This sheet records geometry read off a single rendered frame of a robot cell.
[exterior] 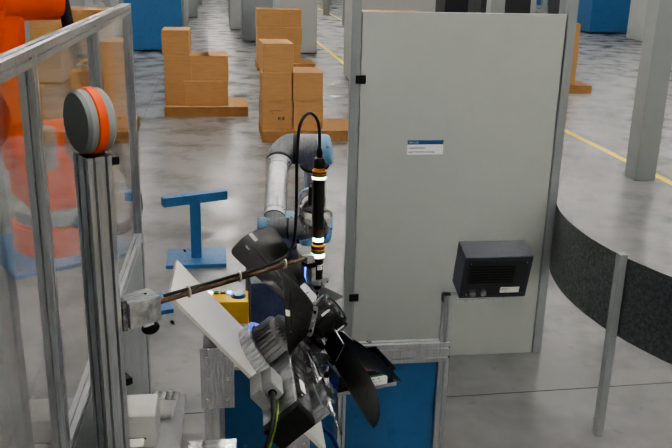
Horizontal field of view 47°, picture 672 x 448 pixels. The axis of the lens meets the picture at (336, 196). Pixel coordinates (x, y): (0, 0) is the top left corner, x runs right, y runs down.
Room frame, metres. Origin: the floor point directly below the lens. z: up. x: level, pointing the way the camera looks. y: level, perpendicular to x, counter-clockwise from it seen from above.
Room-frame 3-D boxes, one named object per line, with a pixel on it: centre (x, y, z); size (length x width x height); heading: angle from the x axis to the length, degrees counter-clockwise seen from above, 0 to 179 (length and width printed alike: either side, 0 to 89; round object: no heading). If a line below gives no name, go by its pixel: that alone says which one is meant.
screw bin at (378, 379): (2.51, -0.09, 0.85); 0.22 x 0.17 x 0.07; 112
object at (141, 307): (1.87, 0.52, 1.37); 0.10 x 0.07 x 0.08; 132
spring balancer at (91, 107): (1.81, 0.58, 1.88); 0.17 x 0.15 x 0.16; 7
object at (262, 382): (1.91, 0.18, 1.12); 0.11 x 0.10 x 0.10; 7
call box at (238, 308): (2.61, 0.39, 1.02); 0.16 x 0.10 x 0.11; 97
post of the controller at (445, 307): (2.72, -0.43, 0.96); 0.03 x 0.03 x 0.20; 7
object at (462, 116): (4.21, -0.66, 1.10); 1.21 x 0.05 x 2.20; 97
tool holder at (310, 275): (2.29, 0.06, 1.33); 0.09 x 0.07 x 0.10; 132
